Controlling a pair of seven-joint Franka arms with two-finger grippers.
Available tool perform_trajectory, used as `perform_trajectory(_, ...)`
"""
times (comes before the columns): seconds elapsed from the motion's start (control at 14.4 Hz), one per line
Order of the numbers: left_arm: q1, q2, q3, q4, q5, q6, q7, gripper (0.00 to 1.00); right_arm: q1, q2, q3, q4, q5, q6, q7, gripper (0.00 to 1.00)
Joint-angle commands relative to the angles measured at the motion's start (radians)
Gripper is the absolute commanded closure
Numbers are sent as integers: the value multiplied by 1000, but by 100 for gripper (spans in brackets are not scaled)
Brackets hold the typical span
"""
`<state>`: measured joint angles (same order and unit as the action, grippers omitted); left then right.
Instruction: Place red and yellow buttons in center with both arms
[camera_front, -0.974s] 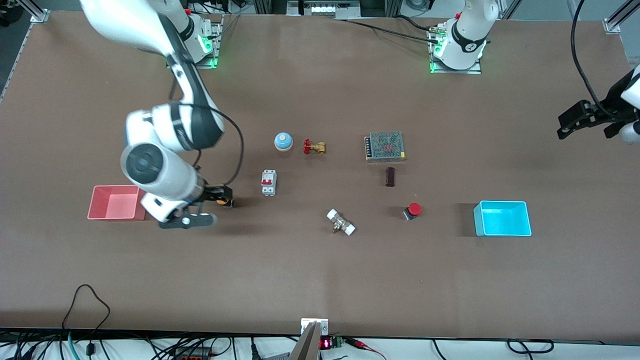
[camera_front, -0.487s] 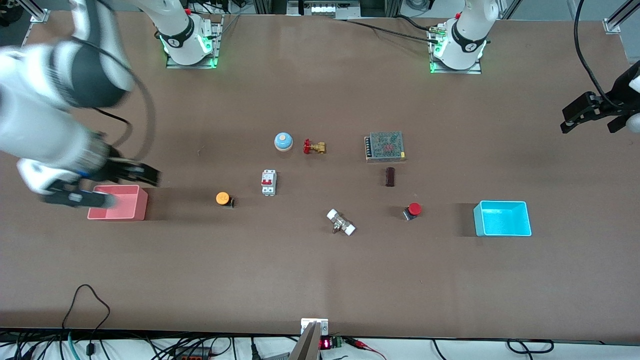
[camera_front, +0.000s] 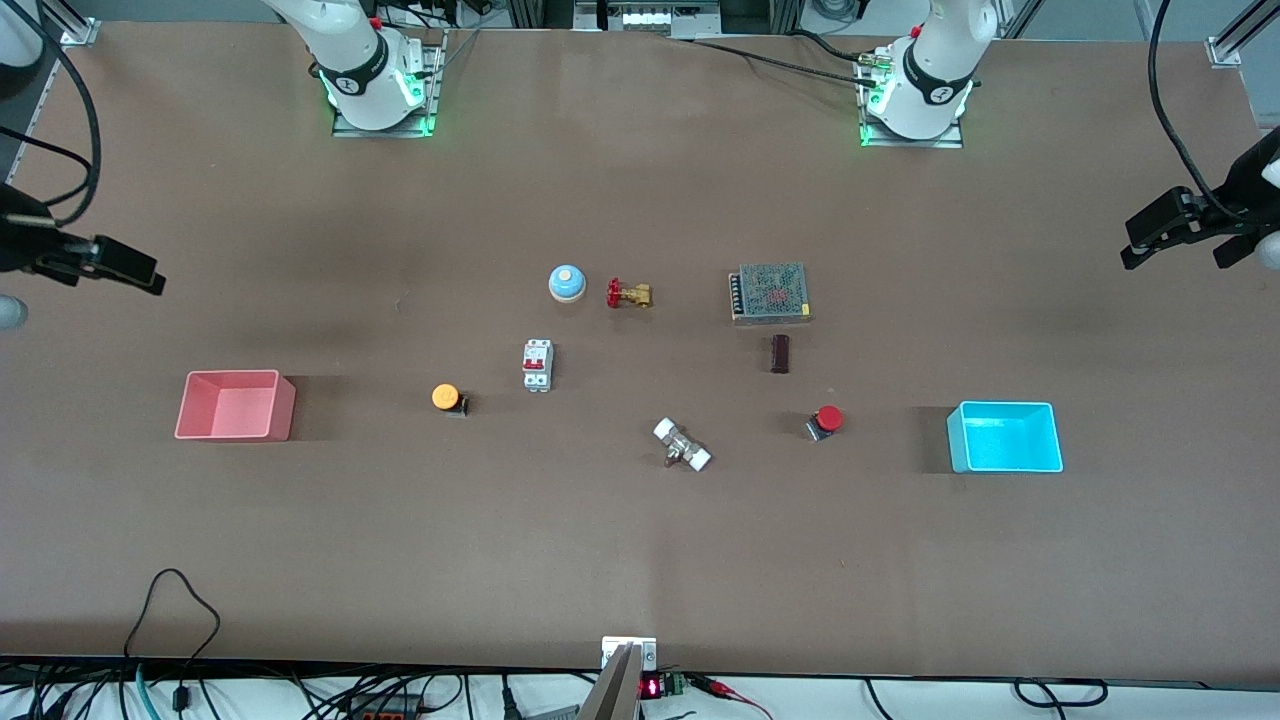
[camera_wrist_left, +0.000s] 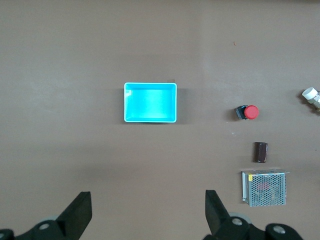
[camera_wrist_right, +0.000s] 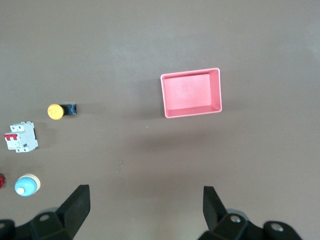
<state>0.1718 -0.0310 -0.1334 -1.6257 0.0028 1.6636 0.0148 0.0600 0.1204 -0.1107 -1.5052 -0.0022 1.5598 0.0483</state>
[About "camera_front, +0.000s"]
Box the pink plastic bin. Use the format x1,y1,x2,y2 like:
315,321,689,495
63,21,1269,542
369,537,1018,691
174,369,298,442

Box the cyan plastic bin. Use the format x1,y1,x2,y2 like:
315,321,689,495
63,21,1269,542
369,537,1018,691
946,400,1065,475

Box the metal mesh power supply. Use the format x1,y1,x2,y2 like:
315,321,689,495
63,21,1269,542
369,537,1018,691
728,262,813,327

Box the metal valve white ends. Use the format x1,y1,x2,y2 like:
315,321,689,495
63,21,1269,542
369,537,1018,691
653,417,713,473

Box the grey power strip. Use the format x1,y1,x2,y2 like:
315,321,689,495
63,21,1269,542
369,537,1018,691
573,0,723,39

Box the red clip lead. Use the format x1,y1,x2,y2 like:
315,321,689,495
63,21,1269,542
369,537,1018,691
695,676,776,720

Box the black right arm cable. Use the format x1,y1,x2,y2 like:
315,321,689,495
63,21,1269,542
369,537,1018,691
0,0,104,229

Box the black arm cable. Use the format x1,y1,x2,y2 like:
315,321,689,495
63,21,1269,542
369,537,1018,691
1149,0,1231,221
0,0,104,229

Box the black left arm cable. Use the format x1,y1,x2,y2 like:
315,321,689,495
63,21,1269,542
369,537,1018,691
1149,0,1231,221

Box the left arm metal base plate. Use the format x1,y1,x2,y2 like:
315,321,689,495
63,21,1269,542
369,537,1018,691
858,40,966,151

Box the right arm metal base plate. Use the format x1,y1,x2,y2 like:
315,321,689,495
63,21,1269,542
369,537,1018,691
332,28,446,138

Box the black cable across table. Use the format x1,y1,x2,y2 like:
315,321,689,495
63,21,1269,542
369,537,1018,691
670,32,881,87

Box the black looped cable with adapter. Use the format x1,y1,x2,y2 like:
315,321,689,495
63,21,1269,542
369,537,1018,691
122,568,223,720

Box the grey camera post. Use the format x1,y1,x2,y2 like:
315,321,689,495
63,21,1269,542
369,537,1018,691
578,642,643,720

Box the white mounting bracket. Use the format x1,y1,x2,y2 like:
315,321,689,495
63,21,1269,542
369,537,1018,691
601,636,658,671

